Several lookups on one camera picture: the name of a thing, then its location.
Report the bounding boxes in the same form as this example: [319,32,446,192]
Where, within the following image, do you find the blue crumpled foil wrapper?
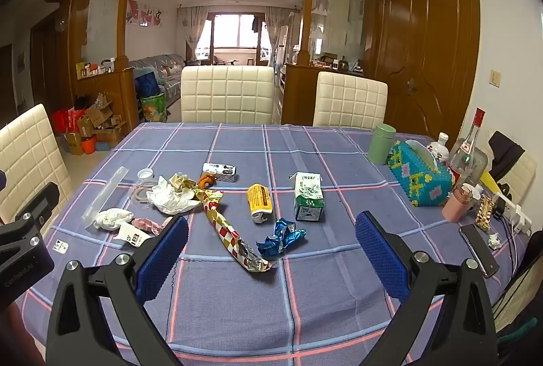
[256,219,307,257]

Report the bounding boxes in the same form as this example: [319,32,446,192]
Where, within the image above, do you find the pink bottle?
[442,184,484,222]

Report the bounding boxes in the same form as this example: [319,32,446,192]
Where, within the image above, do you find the yellow crushed drink carton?
[247,184,272,224]

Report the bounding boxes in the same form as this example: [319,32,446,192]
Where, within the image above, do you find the large white crumpled tissue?
[146,176,201,216]

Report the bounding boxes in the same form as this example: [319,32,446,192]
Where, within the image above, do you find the wooden double door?
[373,0,480,147]

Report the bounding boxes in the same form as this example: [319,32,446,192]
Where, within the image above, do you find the window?
[211,13,258,62]

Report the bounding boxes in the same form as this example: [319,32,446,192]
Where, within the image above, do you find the blue plaid tablecloth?
[17,122,531,366]

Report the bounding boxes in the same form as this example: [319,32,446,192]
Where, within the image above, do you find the black cloth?
[488,131,526,181]

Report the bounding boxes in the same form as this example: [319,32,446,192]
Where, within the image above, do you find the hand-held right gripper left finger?
[46,216,189,366]

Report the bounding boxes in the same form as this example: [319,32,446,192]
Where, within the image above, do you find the clear liquor bottle red cap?
[449,108,487,181]

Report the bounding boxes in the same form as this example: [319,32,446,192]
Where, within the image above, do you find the square glass jar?
[460,146,489,191]

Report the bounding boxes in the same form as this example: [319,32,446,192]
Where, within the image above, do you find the checkered colourful wrapper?
[193,188,279,274]

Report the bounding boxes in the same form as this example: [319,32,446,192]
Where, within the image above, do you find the colourful printed bag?
[140,92,167,123]

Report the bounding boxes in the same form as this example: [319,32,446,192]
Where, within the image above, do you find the grey patterned sofa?
[128,53,188,109]

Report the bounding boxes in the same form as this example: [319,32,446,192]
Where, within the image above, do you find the pink crumpled wrapper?
[132,217,172,237]

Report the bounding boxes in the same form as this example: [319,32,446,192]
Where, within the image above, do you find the patterned curtain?
[265,6,293,66]
[177,7,210,62]

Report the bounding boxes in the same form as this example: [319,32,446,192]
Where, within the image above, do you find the black charging cable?
[495,205,523,280]

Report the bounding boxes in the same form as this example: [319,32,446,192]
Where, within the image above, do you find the clear plastic tube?
[82,166,129,228]

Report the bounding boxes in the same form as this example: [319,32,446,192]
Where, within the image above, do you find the cream quilted chair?
[0,103,73,225]
[503,153,538,203]
[313,71,388,128]
[181,66,276,124]

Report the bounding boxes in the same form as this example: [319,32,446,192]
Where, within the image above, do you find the pile of cardboard boxes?
[63,103,128,156]

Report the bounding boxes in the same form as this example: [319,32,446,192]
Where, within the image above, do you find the red shopping bags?
[51,107,86,134]

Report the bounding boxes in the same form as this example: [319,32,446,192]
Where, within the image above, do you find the small white tissue ball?
[93,208,135,231]

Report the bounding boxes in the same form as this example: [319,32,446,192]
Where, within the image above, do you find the wall pictures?
[127,0,164,28]

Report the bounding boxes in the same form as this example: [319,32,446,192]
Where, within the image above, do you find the small white printed carton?
[202,162,237,183]

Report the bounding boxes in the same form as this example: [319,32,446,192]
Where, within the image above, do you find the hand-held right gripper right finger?
[355,211,498,366]

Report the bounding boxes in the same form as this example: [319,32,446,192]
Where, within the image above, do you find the green canister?
[367,123,397,166]

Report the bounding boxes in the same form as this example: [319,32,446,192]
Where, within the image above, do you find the crumpled beige paper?
[169,173,196,194]

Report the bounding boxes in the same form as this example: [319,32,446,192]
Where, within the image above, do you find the green white milk carton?
[289,172,326,223]

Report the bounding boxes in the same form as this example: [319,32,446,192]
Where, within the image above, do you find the white paper packet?
[118,222,154,250]

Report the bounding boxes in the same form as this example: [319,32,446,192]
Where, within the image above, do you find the white bottle red label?
[426,132,450,170]

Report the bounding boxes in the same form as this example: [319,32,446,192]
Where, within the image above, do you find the black smartphone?
[459,223,501,279]

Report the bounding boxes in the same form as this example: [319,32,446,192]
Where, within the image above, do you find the gold wrapped candy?
[475,196,495,231]

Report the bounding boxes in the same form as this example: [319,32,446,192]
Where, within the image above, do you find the yellow paper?
[479,171,510,198]

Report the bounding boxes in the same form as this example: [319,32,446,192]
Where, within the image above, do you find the beaded blue tissue box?
[389,140,454,208]

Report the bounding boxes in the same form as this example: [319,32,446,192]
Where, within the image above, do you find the wooden partition cabinet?
[281,63,366,126]
[75,67,139,140]

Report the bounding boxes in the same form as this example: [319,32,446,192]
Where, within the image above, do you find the white power strip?
[494,192,532,236]

